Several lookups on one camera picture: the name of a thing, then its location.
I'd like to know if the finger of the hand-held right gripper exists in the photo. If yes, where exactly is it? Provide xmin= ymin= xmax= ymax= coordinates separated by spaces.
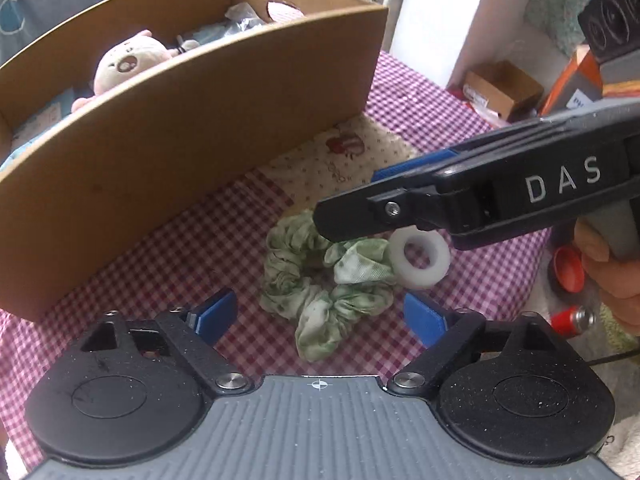
xmin=371 ymin=117 xmax=551 ymax=186
xmin=314 ymin=172 xmax=453 ymax=243

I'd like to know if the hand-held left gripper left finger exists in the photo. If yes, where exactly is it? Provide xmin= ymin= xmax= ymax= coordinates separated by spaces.
xmin=80 ymin=289 xmax=251 ymax=396

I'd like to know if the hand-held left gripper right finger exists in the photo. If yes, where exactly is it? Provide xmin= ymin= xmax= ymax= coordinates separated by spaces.
xmin=387 ymin=291 xmax=568 ymax=396

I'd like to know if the white plastic ring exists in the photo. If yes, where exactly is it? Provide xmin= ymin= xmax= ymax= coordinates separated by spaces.
xmin=390 ymin=227 xmax=452 ymax=290

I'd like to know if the green floral scrunchie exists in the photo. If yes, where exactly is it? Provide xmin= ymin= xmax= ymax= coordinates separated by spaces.
xmin=259 ymin=210 xmax=401 ymax=363

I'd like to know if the brown cardboard box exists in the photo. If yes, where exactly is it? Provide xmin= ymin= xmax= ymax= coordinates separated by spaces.
xmin=0 ymin=0 xmax=390 ymax=323

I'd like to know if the white plastic bag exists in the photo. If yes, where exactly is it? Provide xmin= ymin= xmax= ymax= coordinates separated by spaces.
xmin=224 ymin=2 xmax=266 ymax=31

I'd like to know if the teal knitted towel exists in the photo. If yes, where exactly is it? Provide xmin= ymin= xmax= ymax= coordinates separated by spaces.
xmin=0 ymin=130 xmax=56 ymax=168

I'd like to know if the light blue mask box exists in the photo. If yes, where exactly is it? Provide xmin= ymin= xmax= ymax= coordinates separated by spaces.
xmin=12 ymin=87 xmax=76 ymax=138

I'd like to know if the pink plush doll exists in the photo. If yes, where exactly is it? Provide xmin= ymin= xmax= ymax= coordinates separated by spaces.
xmin=71 ymin=29 xmax=201 ymax=113

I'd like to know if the person's right hand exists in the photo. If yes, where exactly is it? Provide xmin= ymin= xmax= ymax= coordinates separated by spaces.
xmin=574 ymin=220 xmax=640 ymax=333

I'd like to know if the beige printed handkerchief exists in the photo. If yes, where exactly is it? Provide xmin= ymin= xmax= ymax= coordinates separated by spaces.
xmin=260 ymin=114 xmax=418 ymax=206

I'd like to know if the purple checkered tablecloth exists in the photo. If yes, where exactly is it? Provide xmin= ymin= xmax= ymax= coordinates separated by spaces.
xmin=0 ymin=49 xmax=556 ymax=466

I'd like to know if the small cardboard box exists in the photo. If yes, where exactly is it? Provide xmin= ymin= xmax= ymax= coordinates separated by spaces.
xmin=462 ymin=60 xmax=545 ymax=122

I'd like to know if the red spray can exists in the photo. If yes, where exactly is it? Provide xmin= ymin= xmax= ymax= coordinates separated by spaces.
xmin=550 ymin=306 xmax=597 ymax=337

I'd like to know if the orange carton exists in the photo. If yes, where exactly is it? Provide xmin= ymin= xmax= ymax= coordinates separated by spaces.
xmin=537 ymin=45 xmax=606 ymax=116

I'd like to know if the green fluffy cloth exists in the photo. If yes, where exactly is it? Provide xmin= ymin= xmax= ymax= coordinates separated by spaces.
xmin=525 ymin=0 xmax=621 ymax=58

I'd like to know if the blue printed bedsheet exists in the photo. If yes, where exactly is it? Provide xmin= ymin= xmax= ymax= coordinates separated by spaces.
xmin=0 ymin=0 xmax=161 ymax=68

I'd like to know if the black cable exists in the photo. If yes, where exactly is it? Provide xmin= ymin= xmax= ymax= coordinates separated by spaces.
xmin=582 ymin=342 xmax=640 ymax=367

